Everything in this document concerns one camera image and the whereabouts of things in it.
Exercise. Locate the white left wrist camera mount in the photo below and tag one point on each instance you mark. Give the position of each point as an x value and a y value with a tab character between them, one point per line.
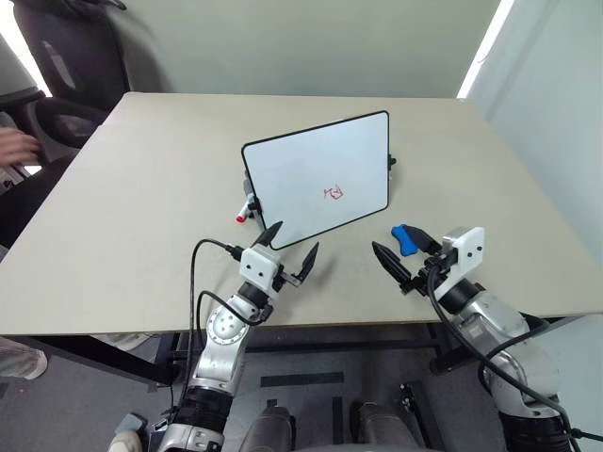
258	266

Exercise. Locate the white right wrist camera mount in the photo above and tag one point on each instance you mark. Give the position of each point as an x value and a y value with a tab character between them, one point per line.
468	249

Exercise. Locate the dark rounded robot leg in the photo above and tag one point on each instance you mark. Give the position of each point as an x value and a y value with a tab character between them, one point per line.
384	428
268	431

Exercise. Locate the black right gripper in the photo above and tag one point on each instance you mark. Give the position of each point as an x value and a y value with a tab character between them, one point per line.
426	278

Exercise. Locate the black floor stand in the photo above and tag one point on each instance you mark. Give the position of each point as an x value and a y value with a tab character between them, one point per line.
417	409

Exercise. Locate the black whiteboard stand knob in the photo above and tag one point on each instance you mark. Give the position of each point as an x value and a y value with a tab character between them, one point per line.
391	162

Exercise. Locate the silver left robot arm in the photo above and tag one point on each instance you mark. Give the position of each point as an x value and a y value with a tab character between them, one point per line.
221	336

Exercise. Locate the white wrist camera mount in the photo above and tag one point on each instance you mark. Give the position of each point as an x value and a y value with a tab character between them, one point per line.
468	249
258	266

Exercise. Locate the black office chair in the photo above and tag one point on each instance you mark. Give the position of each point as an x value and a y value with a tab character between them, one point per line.
80	56

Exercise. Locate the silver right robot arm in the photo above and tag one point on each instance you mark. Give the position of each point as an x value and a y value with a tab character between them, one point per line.
499	325

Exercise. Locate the grey whiteboard stand bracket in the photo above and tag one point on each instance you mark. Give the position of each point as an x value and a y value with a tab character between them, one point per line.
250	193

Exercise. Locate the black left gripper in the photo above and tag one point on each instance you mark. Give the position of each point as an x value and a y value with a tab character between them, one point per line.
285	278

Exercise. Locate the bystander grey trouser leg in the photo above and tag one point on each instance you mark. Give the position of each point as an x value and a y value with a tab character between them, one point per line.
19	360

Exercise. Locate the black-framed whiteboard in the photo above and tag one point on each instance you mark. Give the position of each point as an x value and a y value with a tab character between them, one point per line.
315	169

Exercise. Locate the black metal table frame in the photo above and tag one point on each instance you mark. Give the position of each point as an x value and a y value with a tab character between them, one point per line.
118	361

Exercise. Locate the grey desk edge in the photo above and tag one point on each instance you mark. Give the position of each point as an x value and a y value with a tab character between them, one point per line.
16	75

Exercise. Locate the black floor tape strip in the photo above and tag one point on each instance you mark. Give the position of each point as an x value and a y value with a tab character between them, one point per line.
301	379

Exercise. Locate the bystander bare hand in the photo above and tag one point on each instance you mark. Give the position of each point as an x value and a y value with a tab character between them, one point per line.
16	146

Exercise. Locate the red-capped whiteboard marker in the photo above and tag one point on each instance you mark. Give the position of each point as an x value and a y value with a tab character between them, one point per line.
243	212

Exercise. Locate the bystander beige shoe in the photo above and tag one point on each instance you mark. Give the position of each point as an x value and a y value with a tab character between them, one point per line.
126	441

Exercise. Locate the blue whiteboard eraser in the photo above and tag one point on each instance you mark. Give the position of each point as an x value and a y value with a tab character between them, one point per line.
405	240

